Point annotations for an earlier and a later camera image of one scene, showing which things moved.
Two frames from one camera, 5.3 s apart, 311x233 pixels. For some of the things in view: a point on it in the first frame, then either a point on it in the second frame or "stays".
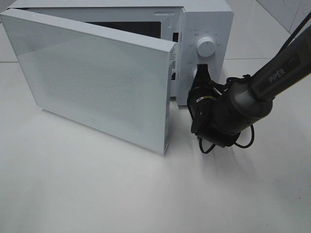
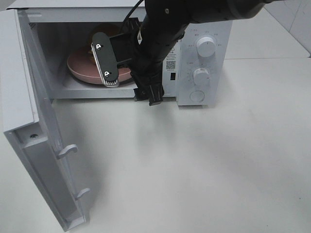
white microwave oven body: (202, 30) stays
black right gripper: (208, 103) -> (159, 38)
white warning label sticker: (173, 59) stays
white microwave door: (116, 83) -> (30, 120)
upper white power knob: (206, 46) stays
